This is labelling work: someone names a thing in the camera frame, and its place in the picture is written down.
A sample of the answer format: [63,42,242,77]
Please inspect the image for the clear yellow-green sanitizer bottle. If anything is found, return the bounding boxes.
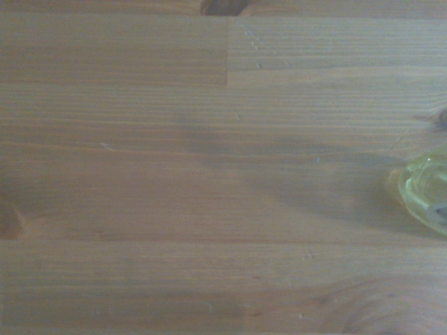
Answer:
[388,144,447,239]

